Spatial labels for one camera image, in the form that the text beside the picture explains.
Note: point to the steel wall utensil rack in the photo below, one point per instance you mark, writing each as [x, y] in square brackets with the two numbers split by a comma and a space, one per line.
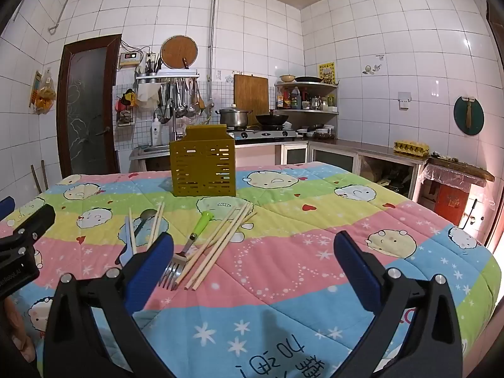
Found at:
[167, 76]

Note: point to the steel kitchen sink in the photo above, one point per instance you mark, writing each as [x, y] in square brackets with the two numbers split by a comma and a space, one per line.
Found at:
[153, 149]

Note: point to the steel cooking pot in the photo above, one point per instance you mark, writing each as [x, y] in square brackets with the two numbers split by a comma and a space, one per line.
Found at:
[234, 117]

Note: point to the green round wall board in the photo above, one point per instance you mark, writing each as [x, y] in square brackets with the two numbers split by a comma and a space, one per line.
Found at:
[468, 115]

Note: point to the leaning wooden sticks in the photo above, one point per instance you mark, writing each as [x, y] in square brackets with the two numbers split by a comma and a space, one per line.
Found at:
[39, 177]

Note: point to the yellow perforated utensil holder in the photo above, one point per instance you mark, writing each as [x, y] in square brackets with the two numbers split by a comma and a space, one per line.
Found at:
[204, 165]

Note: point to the steel corner shelf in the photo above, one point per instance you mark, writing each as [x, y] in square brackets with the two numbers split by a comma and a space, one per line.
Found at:
[307, 96]

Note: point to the gas stove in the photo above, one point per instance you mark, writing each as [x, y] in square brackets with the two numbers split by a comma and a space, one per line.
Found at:
[267, 134]

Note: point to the wooden chopstick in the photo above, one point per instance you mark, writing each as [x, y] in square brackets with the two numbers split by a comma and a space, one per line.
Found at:
[216, 243]
[208, 242]
[222, 246]
[230, 245]
[159, 220]
[154, 226]
[131, 232]

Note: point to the round wooden cutting board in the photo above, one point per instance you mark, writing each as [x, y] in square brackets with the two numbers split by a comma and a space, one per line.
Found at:
[177, 53]

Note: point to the hanging plastic bag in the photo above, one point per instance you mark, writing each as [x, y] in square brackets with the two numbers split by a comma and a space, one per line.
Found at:
[44, 94]

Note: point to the black wok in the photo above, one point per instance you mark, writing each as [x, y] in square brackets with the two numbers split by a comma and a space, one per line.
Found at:
[271, 119]

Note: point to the steel kitchen counter cabinet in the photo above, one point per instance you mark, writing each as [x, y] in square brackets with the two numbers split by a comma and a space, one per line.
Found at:
[354, 157]

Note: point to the yellow egg carton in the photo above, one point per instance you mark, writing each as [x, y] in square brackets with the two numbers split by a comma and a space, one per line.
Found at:
[411, 147]

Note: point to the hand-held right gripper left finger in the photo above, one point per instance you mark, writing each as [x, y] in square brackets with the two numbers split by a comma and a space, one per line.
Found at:
[153, 260]

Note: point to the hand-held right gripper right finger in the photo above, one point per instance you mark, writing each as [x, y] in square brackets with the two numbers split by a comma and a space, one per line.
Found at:
[358, 267]

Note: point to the rectangular wooden cutting board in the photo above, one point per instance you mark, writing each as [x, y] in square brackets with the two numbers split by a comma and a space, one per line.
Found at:
[251, 94]

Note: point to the white wall control box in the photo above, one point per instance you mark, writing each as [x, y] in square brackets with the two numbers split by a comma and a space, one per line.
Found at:
[130, 59]

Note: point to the white soap bottle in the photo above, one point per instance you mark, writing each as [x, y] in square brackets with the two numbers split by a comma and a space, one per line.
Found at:
[156, 132]

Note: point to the yellow wall poster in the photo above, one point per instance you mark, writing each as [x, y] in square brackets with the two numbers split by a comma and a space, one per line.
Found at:
[326, 73]

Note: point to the dark wooden glass door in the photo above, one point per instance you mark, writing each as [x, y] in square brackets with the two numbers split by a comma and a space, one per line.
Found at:
[86, 110]

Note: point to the red cardboard box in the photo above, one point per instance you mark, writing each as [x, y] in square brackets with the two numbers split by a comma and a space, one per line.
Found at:
[453, 202]

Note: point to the cartoon printed striped blanket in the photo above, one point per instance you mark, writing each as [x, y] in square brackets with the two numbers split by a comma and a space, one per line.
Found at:
[275, 252]

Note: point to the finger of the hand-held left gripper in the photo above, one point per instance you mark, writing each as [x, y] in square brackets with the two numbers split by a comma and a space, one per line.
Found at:
[35, 220]
[6, 206]

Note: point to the metal spoon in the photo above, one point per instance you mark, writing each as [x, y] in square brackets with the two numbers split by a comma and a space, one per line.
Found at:
[148, 214]

